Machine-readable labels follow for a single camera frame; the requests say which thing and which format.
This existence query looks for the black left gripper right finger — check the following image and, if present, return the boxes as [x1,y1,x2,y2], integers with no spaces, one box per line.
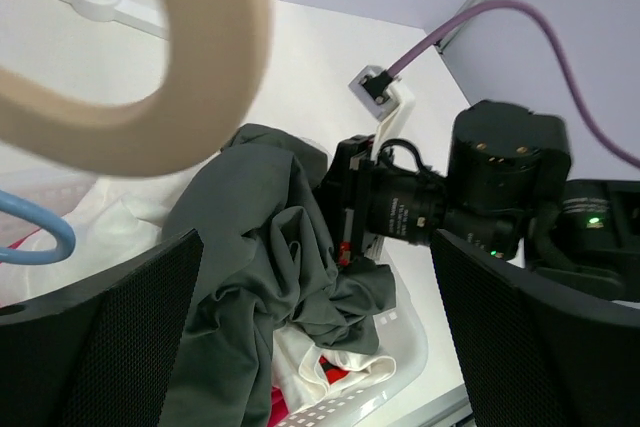
[430,230,639,427]

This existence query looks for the white plastic laundry basket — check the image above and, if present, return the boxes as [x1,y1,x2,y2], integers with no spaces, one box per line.
[1,168,429,426]

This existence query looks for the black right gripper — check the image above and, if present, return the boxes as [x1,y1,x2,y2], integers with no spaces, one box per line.
[314,135,395,267]

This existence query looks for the dark grey t shirt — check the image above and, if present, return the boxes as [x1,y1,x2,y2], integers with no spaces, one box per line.
[160,124,396,426]

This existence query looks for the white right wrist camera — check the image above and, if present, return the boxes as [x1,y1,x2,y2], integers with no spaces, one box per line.
[348,65,416,161]

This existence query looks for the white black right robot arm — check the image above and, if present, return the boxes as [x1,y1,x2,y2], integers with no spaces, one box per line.
[314,100,639,303]

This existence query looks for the beige wooden hanger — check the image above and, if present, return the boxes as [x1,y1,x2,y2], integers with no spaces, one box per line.
[1,0,271,177]

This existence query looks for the blue wire hanger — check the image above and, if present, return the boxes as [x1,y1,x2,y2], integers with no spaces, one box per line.
[1,191,76,266]

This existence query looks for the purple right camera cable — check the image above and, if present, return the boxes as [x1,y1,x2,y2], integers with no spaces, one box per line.
[387,0,640,171]

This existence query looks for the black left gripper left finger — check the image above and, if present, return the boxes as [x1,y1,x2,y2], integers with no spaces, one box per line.
[1,231,203,426]

